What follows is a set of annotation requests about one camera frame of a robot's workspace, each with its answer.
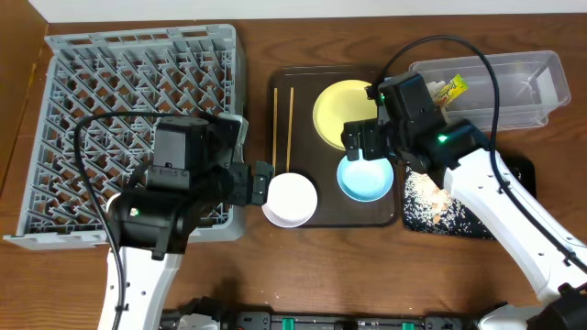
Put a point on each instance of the white tissue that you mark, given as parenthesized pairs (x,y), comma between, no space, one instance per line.
(435,87)

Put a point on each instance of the light blue bowl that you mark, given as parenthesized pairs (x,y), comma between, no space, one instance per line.
(363,180)

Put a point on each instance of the wooden chopstick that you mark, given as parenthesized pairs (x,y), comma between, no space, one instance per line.
(290,129)
(275,126)

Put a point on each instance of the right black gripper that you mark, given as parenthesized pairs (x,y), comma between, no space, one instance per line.
(367,140)

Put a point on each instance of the green snack wrapper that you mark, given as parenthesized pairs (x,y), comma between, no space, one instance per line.
(450,91)

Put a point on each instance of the rice food waste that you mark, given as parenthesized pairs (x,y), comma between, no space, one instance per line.
(431,201)

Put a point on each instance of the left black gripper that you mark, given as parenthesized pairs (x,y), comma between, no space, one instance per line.
(245,184)

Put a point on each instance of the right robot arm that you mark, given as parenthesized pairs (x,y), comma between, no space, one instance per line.
(459,159)

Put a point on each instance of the clear plastic waste bin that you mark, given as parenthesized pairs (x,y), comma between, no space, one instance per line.
(532,85)

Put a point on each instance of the grey plastic dish rack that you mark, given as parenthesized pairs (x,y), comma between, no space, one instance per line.
(98,115)

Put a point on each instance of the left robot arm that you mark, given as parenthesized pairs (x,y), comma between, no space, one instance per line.
(151,230)

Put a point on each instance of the yellow round plate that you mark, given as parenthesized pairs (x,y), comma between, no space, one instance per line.
(341,102)

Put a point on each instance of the white pink bowl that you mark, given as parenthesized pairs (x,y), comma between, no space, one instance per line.
(292,200)

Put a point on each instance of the dark brown serving tray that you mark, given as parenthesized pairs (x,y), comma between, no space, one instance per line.
(313,158)

